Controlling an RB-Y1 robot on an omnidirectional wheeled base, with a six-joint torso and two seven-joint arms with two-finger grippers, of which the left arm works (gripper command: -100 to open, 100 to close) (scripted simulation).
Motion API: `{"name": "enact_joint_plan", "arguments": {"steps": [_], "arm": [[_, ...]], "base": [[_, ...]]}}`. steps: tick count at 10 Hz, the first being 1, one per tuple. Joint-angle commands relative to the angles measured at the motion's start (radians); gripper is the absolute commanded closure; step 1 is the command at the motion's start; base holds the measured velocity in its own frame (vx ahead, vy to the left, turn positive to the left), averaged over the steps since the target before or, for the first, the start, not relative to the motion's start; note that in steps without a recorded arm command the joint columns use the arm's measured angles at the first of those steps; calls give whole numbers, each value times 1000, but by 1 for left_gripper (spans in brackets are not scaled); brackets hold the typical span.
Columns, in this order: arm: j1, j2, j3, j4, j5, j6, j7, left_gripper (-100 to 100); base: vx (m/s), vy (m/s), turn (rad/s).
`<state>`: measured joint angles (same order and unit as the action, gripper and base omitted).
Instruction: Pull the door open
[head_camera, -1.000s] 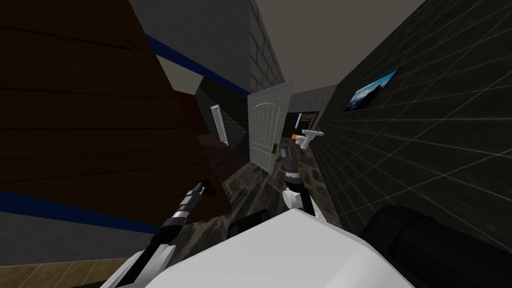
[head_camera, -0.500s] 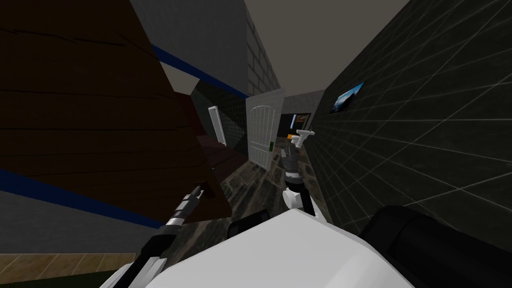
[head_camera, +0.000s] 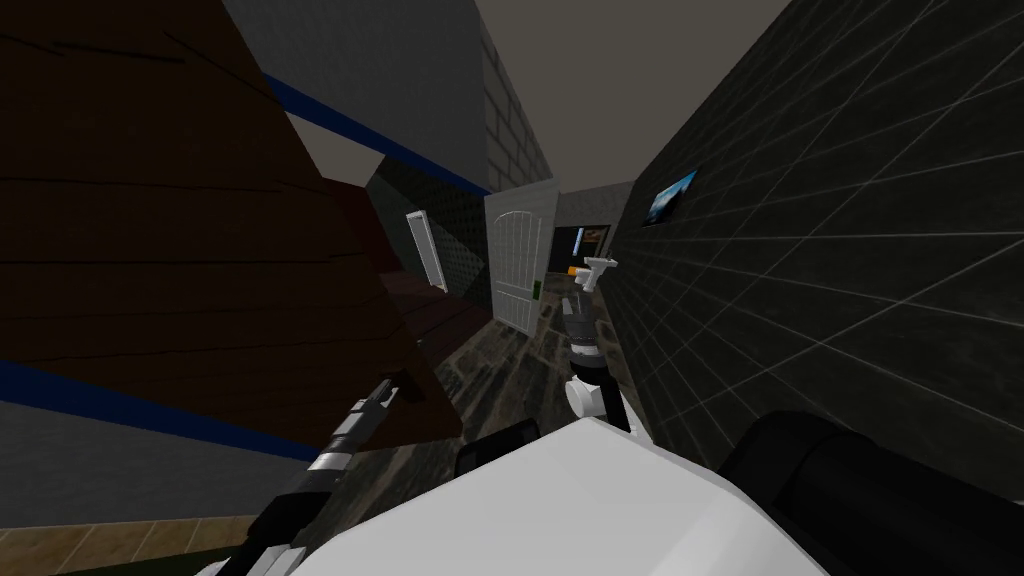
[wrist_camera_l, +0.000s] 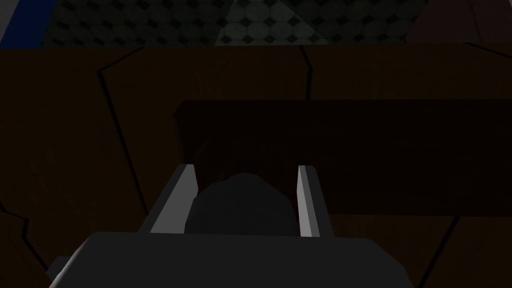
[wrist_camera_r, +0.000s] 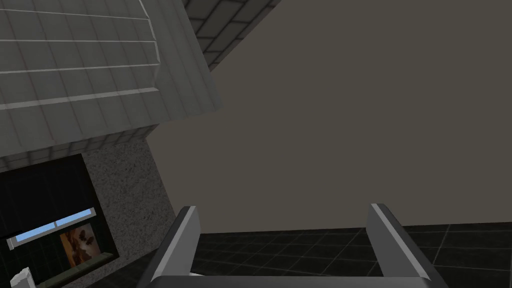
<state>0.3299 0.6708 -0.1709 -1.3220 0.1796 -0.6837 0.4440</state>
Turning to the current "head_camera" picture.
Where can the white sink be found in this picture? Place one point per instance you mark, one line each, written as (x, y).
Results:
(595, 270)

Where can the dark brown wooden door leaf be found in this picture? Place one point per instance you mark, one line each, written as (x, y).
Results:
(160, 240)

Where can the blue landscape wall picture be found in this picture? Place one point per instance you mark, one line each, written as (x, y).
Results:
(670, 197)

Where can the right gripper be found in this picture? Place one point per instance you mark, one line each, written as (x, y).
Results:
(578, 317)

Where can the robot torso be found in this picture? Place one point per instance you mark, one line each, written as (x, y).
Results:
(576, 512)

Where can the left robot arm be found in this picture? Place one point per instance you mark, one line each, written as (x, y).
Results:
(316, 480)

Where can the white panelled door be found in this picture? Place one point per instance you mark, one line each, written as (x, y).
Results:
(518, 264)

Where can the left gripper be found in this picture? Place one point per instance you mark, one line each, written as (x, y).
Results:
(374, 402)

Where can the brown framed wall picture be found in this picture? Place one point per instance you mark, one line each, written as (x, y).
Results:
(593, 234)

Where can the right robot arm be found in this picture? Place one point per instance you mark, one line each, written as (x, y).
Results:
(872, 504)

